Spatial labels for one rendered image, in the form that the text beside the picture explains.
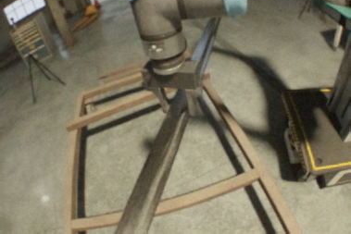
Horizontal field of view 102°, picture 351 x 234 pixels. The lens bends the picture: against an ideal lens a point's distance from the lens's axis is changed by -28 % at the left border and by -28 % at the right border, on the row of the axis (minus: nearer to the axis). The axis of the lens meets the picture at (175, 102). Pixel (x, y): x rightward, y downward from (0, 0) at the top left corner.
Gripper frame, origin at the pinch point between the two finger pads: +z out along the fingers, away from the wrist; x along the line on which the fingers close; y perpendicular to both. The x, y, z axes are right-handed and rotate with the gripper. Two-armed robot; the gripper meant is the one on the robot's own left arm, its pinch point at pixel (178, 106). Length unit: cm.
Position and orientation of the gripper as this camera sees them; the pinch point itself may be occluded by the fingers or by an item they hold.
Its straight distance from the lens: 53.3
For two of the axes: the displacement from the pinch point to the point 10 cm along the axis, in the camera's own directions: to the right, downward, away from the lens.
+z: 1.8, 7.3, 6.6
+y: -2.9, 6.8, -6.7
